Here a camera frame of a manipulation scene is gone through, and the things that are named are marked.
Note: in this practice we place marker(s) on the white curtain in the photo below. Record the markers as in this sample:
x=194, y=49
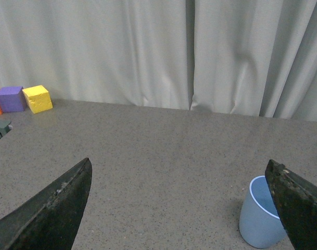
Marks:
x=256, y=58

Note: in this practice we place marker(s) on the light blue cup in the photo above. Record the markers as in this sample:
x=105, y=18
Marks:
x=259, y=223

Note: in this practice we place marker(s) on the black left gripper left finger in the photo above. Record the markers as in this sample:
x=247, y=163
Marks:
x=51, y=218

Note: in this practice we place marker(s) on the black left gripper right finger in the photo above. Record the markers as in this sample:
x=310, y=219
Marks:
x=295, y=200

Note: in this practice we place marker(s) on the purple foam cube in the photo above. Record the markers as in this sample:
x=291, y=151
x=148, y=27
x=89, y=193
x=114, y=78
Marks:
x=12, y=99

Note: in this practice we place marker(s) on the yellow foam cube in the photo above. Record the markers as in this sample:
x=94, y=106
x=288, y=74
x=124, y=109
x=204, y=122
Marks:
x=38, y=98

